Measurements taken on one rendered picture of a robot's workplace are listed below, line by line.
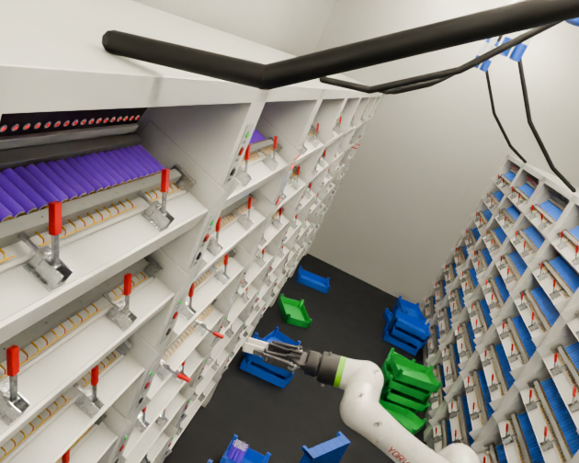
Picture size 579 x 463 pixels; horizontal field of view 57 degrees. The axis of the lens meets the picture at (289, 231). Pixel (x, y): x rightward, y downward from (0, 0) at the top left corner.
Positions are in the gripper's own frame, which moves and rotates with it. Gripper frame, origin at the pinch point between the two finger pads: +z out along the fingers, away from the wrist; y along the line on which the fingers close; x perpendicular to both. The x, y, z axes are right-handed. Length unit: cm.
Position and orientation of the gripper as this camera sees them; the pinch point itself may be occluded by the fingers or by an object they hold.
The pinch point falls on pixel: (255, 346)
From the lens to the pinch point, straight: 169.1
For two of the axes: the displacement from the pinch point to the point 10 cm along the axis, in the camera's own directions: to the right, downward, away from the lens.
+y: 2.2, -2.4, 9.5
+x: 2.0, -9.4, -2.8
